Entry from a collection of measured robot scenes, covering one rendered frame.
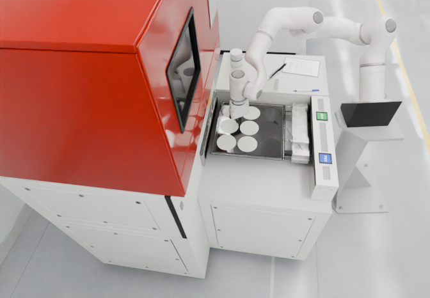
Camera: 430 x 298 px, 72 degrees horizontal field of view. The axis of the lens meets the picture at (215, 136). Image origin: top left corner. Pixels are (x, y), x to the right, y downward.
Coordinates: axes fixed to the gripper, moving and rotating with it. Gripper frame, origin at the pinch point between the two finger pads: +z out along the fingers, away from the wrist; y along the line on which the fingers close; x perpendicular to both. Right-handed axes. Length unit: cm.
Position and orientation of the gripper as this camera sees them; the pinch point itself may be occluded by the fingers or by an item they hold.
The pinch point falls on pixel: (238, 119)
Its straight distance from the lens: 159.4
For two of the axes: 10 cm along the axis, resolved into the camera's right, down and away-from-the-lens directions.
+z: 0.7, 6.2, 7.8
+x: -3.8, -7.1, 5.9
